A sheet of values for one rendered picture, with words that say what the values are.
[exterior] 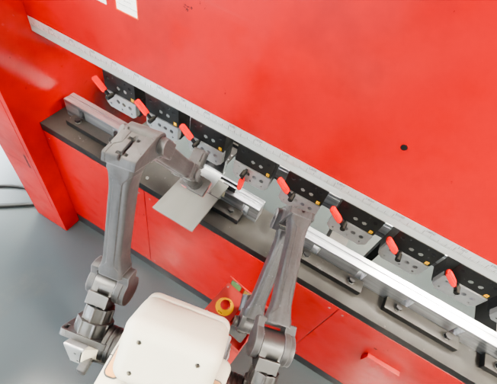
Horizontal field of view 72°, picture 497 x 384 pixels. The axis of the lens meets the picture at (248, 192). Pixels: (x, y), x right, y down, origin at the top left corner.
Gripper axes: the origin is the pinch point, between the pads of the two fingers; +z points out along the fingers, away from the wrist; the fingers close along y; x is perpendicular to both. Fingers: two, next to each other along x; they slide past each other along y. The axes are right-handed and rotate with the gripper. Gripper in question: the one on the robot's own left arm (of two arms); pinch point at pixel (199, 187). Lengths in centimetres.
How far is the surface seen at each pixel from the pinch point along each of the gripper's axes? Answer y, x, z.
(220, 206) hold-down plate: -8.8, 0.9, 11.6
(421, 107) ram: -51, -36, -57
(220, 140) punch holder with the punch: -2.4, -16.4, -17.8
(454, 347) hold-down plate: -114, 3, 9
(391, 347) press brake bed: -97, 15, 18
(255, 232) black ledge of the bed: -27.2, 2.7, 13.8
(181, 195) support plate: 4.3, 6.4, -1.6
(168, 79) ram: 20.7, -22.9, -29.6
